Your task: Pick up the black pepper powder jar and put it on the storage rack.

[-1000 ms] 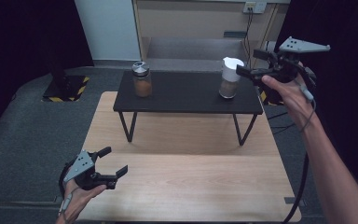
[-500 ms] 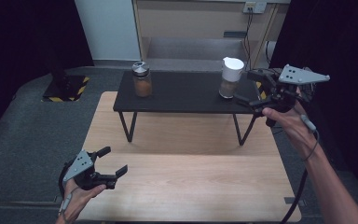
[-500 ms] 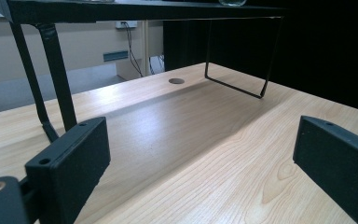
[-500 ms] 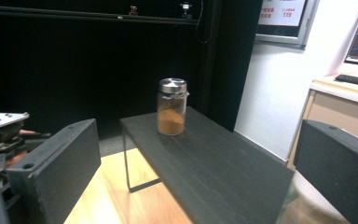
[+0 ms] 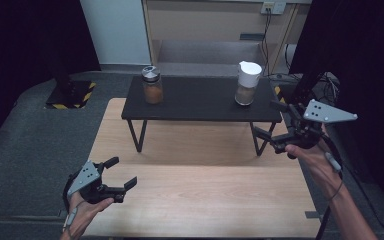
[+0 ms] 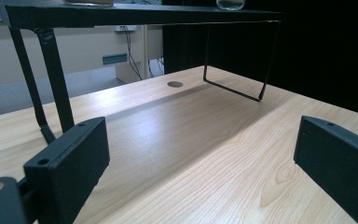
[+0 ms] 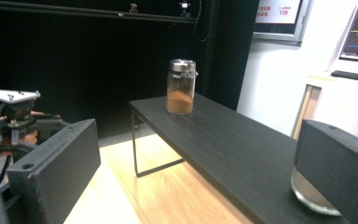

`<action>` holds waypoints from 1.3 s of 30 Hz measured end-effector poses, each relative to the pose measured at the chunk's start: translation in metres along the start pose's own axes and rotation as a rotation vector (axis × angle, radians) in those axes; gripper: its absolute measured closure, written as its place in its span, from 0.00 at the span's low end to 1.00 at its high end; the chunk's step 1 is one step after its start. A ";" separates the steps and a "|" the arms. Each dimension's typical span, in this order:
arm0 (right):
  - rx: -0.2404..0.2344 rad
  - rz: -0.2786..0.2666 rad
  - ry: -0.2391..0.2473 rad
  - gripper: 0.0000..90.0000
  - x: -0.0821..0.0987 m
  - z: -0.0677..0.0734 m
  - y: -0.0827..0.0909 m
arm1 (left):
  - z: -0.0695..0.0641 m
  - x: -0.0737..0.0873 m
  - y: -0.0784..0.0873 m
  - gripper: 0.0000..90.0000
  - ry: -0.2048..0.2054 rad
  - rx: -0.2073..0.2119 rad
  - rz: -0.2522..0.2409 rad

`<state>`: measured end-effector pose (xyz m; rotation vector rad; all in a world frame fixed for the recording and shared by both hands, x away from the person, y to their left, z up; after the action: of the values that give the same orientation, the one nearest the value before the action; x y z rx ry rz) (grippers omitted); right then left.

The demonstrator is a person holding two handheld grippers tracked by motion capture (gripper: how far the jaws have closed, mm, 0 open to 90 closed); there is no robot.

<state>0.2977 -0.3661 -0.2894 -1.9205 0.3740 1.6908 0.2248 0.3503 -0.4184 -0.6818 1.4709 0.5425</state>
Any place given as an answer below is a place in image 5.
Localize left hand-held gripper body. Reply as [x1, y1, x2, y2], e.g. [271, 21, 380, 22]
[63, 159, 127, 205]

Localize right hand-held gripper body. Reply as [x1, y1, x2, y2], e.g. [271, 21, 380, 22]
[271, 99, 359, 155]

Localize glass spice jar white lid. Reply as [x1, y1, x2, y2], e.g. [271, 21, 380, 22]
[234, 60, 263, 107]

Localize black shelf with metal legs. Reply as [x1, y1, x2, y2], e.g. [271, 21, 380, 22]
[120, 75, 283, 157]

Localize glass spice jar metal lid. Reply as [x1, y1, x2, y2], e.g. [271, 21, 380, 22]
[141, 65, 164, 105]

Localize person's left hand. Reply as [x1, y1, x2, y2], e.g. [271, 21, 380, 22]
[60, 191, 115, 240]

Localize person's right hand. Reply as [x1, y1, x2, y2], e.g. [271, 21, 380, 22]
[284, 124, 345, 198]

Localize black stand with striped base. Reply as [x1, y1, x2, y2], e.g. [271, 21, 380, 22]
[44, 59, 98, 110]
[274, 71, 331, 111]

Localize black curtain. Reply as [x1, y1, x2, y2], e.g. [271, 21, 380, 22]
[0, 0, 102, 154]
[288, 0, 384, 208]

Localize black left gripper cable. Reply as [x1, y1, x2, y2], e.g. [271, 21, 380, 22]
[61, 169, 83, 214]

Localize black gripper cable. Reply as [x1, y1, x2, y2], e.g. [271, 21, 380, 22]
[314, 133, 345, 240]
[61, 169, 83, 214]

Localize grey left cable plug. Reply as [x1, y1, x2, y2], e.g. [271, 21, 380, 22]
[63, 207, 78, 232]

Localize grey cable plug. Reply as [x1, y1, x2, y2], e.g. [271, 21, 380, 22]
[324, 151, 343, 173]
[63, 207, 78, 232]

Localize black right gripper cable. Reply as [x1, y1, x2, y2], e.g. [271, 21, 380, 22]
[314, 133, 345, 240]

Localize grey right cable plug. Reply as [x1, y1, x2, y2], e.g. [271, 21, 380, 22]
[324, 151, 343, 173]

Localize black cables from outlet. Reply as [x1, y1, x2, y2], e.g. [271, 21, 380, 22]
[260, 12, 273, 78]

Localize white wall power outlet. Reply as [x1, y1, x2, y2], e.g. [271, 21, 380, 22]
[260, 1, 287, 15]

